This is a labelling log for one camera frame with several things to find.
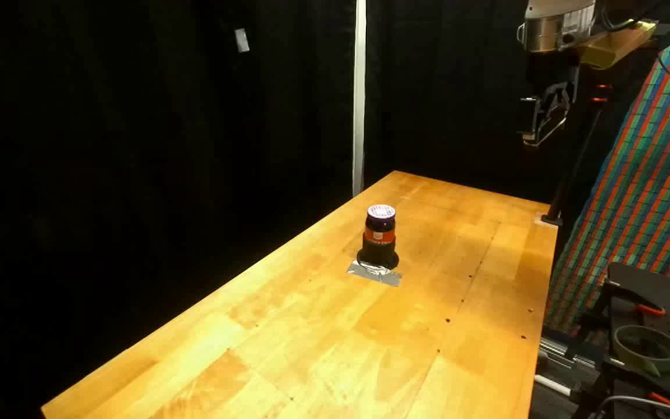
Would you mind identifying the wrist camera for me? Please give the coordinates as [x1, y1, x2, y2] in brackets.
[578, 19, 660, 71]

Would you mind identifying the black orange clamp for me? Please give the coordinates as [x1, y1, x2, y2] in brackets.
[601, 279, 668, 318]
[598, 365, 670, 411]

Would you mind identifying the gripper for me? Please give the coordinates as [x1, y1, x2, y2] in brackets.
[519, 50, 581, 146]

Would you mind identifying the brown cup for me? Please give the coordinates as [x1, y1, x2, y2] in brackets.
[357, 204, 400, 271]

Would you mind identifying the colourful patterned cloth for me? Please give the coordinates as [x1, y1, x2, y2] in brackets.
[544, 0, 670, 336]

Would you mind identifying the white vertical strip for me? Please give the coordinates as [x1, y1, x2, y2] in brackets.
[351, 0, 368, 198]

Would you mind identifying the piece of silver tape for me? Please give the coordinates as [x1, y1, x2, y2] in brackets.
[346, 260, 403, 287]

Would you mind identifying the roll of tape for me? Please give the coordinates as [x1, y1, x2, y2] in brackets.
[612, 324, 670, 377]

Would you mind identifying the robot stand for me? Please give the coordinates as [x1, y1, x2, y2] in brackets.
[534, 261, 670, 419]

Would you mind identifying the black curtain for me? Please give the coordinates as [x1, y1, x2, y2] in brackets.
[0, 0, 670, 419]

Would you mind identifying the grey cable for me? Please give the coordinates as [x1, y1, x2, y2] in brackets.
[593, 395, 670, 419]

